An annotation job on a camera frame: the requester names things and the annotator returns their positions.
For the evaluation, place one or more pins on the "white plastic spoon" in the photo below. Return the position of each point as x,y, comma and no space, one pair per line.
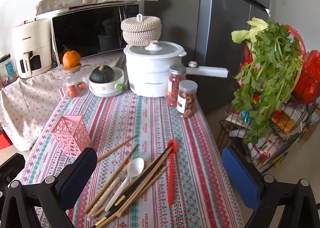
136,166

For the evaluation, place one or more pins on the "red box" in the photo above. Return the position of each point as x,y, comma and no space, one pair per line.
5,140

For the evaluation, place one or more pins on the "white electric cooking pot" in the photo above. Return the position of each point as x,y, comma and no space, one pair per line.
147,73

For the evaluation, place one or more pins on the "bunch of green celery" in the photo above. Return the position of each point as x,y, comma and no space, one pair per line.
270,68

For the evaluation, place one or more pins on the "striped patterned tablecloth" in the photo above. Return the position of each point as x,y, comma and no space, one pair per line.
200,168

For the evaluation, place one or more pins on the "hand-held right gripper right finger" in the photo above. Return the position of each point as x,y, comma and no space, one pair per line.
240,175

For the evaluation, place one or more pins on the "bundle of mixed chopsticks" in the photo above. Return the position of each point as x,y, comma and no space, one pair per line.
152,168

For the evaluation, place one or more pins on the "black microwave oven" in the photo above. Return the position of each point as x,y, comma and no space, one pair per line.
87,33

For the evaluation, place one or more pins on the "pile of packaged foods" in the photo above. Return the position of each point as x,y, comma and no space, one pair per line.
265,145

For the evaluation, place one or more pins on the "jar of dried fruit rings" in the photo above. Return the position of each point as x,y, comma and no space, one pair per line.
186,103

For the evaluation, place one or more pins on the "pink perforated utensil holder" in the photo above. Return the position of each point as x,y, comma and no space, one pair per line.
72,134

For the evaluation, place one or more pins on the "small orange-red fruit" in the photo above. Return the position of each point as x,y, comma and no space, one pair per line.
72,91
81,85

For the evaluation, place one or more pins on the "jar of red dried fruit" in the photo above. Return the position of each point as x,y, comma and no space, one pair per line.
173,88

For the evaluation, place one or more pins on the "clear jar with black lid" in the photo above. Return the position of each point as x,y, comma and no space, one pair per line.
8,70

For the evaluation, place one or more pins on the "napa cabbage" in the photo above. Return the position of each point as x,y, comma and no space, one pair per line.
250,32

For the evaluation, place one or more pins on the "grey refrigerator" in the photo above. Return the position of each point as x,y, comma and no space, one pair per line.
225,43

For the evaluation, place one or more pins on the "glass jar with wooden lid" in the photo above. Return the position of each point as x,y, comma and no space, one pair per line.
72,79

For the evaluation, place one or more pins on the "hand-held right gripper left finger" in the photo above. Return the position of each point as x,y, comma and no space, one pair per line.
77,175

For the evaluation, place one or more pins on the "red silicone spoon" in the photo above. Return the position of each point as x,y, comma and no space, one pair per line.
171,180

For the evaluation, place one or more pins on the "orange tangerine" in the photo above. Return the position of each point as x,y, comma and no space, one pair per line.
71,59

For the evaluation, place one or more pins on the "red plastic bag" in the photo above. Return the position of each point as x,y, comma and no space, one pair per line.
310,75
297,40

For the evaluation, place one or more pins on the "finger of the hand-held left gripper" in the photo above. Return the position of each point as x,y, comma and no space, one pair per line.
10,168

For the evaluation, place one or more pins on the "dark green pumpkin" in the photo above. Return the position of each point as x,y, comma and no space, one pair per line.
102,75

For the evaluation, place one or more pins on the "cream air fryer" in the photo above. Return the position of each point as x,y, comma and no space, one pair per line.
27,40

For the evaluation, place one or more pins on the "white small-flower cloth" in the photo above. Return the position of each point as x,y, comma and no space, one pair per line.
30,98

